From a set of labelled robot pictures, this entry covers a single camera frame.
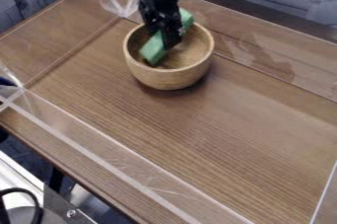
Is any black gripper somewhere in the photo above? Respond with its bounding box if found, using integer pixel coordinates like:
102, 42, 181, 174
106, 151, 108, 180
138, 0, 183, 50

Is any green rectangular block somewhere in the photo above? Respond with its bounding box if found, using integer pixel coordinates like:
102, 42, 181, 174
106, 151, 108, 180
140, 8, 194, 66

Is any light wooden bowl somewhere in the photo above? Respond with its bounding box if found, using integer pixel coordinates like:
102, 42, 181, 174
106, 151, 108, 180
122, 23, 214, 91

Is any clear acrylic front barrier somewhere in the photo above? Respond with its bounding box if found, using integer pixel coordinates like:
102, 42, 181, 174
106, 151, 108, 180
0, 66, 254, 224

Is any black table leg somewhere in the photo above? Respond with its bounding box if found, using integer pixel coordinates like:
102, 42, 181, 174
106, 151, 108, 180
49, 168, 64, 192

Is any clear acrylic corner bracket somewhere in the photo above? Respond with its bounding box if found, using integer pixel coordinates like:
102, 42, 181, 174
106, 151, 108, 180
98, 0, 138, 18

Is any grey metal base plate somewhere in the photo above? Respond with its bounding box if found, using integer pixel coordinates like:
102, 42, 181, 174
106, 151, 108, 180
0, 187, 97, 224

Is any black cable loop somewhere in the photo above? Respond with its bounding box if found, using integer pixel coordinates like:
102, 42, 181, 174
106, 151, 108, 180
0, 187, 45, 224

